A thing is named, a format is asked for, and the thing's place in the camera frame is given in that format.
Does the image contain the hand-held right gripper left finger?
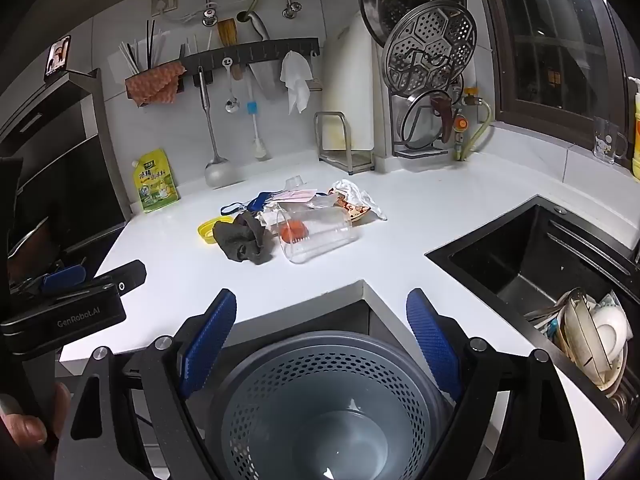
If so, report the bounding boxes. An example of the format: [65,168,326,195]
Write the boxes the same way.
[57,288,238,480]

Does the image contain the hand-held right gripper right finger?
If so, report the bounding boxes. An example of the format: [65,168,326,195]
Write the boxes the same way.
[406,288,586,480]

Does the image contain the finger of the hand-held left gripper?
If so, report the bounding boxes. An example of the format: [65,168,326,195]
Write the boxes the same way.
[80,260,148,297]
[10,264,87,306]

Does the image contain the yellow plastic ring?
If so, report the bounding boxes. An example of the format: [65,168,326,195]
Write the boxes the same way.
[197,217,236,246]

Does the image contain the dark brown cloth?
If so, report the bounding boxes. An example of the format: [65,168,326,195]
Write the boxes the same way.
[212,211,275,266]

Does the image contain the grey perforated plastic basket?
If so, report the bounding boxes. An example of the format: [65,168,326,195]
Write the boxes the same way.
[205,330,466,480]

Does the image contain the blue lanyard with grey card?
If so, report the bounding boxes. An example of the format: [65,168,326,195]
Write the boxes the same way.
[221,191,275,216]

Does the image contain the white tissue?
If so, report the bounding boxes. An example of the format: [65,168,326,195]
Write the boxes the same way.
[332,178,388,221]

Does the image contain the clear plastic bag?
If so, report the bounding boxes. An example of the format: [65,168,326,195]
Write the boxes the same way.
[307,192,341,211]

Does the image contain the person's left hand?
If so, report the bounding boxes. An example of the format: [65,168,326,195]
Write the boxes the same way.
[0,382,72,449]

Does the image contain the yellow green seasoning pouch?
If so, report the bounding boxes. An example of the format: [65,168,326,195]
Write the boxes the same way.
[131,148,182,213]

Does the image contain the black range hood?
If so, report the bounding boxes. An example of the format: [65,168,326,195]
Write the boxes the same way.
[0,67,132,261]

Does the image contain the black kitchen sink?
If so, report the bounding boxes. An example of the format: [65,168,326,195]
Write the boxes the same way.
[425,195,640,431]

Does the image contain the small orange round object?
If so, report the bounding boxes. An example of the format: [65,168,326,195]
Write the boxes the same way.
[280,221,308,245]

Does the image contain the metal spatula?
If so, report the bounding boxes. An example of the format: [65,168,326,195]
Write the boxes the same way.
[197,66,244,190]

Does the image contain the pile of dirty dishes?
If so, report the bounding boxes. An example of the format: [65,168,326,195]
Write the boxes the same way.
[525,287,631,401]

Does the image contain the orange patterned snack wrapper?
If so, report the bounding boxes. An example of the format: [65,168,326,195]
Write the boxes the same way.
[327,187,373,223]

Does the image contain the pink paper sheet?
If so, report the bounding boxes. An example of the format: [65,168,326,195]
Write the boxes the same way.
[267,188,318,203]

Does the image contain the white bowl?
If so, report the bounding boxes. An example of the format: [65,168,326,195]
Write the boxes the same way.
[592,305,628,356]

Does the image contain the metal lid rack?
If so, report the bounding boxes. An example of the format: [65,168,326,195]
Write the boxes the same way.
[385,80,451,160]

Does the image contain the orange dish cloth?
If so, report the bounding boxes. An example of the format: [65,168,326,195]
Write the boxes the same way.
[125,61,186,108]

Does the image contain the small metal spoon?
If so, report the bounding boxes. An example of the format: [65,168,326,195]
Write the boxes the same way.
[222,60,241,113]

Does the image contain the metal cutting board stand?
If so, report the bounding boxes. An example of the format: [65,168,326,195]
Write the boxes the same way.
[314,111,377,176]

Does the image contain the blue white bottle brush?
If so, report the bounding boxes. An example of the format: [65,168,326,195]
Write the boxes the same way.
[245,65,268,161]

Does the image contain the glass pot lid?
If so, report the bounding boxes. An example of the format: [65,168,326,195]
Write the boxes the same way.
[400,89,458,151]

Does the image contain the bundle of chopsticks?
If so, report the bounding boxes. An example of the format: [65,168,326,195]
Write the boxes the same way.
[118,20,173,73]

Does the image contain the white hanging cloth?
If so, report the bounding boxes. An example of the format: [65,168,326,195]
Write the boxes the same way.
[279,51,314,115]

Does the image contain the wooden spatula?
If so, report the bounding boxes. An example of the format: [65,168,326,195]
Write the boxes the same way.
[217,18,244,81]

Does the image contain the clear glass mug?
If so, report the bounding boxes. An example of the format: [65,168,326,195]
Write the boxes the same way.
[592,116,628,166]

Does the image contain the white cutting board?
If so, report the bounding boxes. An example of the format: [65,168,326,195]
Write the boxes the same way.
[320,10,386,153]

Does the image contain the yellow dish soap bottle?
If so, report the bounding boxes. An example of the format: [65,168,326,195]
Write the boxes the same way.
[627,76,640,181]

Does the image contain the perforated steel steamer plate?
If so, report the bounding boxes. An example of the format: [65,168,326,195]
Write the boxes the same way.
[382,1,478,96]

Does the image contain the dark framed window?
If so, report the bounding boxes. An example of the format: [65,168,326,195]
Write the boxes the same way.
[472,0,640,133]

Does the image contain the yellow gas hose with valve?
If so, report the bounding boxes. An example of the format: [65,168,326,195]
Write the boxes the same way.
[452,87,496,162]

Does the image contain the dark wall utensil rack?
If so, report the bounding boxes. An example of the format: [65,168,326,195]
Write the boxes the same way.
[125,36,321,106]

